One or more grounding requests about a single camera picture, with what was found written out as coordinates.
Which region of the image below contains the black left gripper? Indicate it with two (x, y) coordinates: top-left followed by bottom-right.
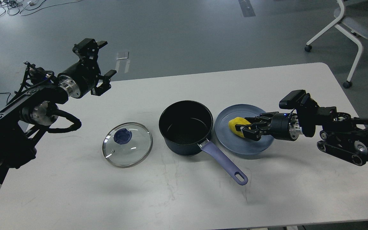
(57, 38), (117, 98)

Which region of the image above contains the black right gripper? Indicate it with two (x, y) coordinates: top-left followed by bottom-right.
(234, 112), (299, 141)

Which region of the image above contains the dark pot with purple handle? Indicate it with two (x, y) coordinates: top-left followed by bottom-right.
(158, 100), (248, 186)

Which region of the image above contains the glass lid with purple knob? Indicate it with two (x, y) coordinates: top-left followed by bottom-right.
(101, 122), (153, 168)

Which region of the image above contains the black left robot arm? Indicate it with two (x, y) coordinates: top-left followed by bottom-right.
(0, 38), (116, 184)

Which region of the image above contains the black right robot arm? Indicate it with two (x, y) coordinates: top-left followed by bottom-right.
(229, 90), (368, 166)

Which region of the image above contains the blue round plate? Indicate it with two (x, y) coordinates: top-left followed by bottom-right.
(214, 104), (274, 158)

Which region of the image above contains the white office chair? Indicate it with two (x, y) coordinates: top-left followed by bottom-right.
(305, 0), (368, 88)

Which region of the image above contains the tangled cables top left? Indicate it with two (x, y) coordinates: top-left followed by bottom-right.
(0, 0), (82, 19)

